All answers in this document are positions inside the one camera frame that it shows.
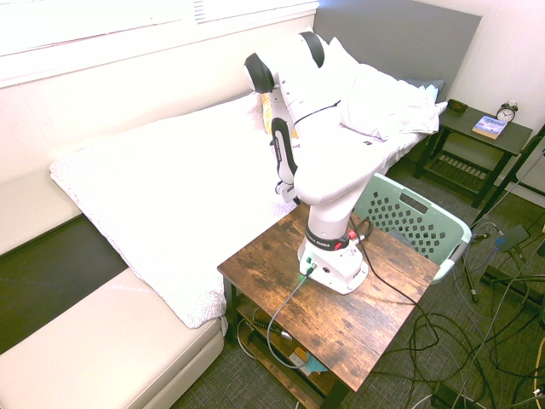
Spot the blue paperback book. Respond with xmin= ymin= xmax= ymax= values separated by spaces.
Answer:
xmin=471 ymin=114 xmax=509 ymax=141

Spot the white patterned duvet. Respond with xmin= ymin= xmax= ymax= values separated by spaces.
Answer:
xmin=49 ymin=91 xmax=449 ymax=331

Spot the yellow patterned pillow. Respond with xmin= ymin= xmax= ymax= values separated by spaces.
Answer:
xmin=260 ymin=92 xmax=300 ymax=140

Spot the cream upholstered bench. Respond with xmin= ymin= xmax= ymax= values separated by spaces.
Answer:
xmin=0 ymin=170 xmax=227 ymax=409

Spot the white upright pillow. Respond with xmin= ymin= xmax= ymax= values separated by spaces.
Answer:
xmin=326 ymin=36 xmax=364 ymax=86

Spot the rustic wooden side table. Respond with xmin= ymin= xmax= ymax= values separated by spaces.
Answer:
xmin=216 ymin=203 xmax=440 ymax=409

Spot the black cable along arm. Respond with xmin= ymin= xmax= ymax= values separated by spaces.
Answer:
xmin=291 ymin=100 xmax=342 ymax=127

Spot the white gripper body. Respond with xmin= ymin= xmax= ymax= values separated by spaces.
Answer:
xmin=275 ymin=181 xmax=297 ymax=206

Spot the black camera stand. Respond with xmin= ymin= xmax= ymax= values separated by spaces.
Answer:
xmin=479 ymin=123 xmax=545 ymax=308

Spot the grey power adapter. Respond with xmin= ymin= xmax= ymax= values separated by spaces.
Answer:
xmin=493 ymin=224 xmax=531 ymax=257

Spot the black nightstand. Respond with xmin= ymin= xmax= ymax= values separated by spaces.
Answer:
xmin=411 ymin=98 xmax=534 ymax=209

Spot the black alarm clock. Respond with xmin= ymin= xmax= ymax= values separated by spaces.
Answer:
xmin=495 ymin=100 xmax=519 ymax=124

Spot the grey cable at robot base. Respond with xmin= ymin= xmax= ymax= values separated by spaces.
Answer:
xmin=265 ymin=264 xmax=317 ymax=370

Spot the mint green laundry basket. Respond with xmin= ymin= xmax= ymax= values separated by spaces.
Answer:
xmin=353 ymin=172 xmax=473 ymax=285

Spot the dark blue-grey cushion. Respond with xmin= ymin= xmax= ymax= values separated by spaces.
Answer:
xmin=399 ymin=78 xmax=446 ymax=101

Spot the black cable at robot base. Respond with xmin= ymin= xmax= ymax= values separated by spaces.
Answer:
xmin=355 ymin=217 xmax=429 ymax=319

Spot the white crumpled pillow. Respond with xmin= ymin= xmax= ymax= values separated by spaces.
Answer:
xmin=339 ymin=63 xmax=449 ymax=142

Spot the teal paper piece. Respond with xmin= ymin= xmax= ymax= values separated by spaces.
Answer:
xmin=305 ymin=356 xmax=329 ymax=376

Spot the grey headboard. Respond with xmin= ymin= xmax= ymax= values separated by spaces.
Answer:
xmin=313 ymin=0 xmax=484 ymax=108

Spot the white window blind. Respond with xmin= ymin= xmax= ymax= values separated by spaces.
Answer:
xmin=0 ymin=0 xmax=320 ymax=57

